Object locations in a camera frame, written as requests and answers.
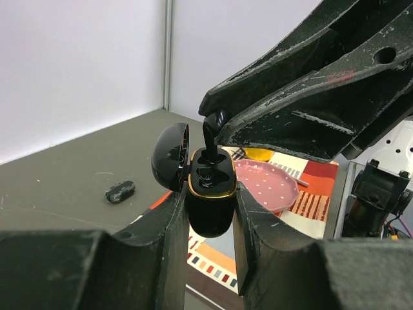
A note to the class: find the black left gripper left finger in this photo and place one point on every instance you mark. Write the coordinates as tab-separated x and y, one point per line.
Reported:
96	258

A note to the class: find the black marbled earbud case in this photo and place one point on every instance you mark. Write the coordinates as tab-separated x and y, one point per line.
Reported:
120	192

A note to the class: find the yellow mug black handle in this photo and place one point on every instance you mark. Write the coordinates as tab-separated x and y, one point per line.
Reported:
258	154

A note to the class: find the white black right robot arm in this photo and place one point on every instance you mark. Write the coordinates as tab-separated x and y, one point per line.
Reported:
380	188

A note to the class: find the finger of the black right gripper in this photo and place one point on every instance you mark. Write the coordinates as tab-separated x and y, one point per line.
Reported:
343	108
331	30

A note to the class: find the black stem earbud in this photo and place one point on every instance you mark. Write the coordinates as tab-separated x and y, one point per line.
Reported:
212	126

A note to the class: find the pink dotted plate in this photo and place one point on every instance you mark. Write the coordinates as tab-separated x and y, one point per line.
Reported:
270	186

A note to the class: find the silver fork pink handle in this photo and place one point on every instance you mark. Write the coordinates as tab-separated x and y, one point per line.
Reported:
299	181

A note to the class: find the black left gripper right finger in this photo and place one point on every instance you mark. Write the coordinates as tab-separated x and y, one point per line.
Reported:
279	267

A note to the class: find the colourful patchwork placemat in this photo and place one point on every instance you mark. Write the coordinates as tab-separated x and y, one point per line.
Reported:
276	265

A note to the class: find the glossy black gold-trim charging case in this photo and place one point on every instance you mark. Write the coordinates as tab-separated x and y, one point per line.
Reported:
209	188

